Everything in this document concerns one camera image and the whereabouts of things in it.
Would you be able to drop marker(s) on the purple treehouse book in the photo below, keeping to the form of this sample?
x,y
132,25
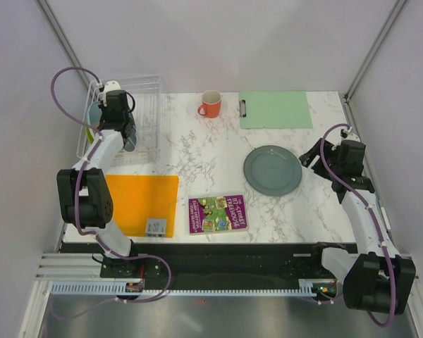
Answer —
x,y
216,214

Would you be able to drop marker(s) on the left aluminium frame post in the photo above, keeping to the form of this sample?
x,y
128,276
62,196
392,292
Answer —
x,y
60,35

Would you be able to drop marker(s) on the orange cutting board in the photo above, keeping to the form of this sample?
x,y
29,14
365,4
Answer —
x,y
137,198

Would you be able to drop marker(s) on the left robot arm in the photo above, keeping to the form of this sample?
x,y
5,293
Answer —
x,y
84,195

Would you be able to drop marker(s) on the green rimmed grey plate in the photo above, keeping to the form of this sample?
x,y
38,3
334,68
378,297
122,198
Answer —
x,y
93,116

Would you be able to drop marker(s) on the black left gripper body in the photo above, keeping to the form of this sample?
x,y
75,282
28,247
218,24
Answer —
x,y
104,110

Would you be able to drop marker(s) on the right aluminium frame post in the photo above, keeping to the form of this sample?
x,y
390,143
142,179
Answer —
x,y
382,35

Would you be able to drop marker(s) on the orange mug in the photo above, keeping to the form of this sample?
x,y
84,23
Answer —
x,y
211,104

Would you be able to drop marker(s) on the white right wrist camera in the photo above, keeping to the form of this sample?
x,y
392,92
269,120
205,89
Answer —
x,y
347,133

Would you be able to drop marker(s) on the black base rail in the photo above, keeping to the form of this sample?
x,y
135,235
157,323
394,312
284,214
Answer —
x,y
222,265

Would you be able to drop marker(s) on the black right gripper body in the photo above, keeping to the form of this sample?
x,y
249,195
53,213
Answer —
x,y
331,153

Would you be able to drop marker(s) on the white slotted cable duct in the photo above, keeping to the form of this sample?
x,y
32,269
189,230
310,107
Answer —
x,y
300,288

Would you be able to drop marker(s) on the small grey box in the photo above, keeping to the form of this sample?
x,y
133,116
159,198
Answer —
x,y
156,227

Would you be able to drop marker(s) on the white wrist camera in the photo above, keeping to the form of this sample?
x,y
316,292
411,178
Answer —
x,y
108,86
347,133

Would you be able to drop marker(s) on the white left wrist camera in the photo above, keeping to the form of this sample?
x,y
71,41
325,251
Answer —
x,y
108,86

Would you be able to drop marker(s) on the large teal plate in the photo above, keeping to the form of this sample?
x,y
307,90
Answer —
x,y
272,170

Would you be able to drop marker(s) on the dark blue plate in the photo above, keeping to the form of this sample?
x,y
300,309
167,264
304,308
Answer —
x,y
130,141

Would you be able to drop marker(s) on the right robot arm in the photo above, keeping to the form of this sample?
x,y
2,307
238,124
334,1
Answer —
x,y
379,279

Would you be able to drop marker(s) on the aluminium frame post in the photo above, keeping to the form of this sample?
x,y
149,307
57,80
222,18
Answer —
x,y
60,35
382,35

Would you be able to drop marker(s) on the green clipboard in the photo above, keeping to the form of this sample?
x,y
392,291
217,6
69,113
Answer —
x,y
274,110

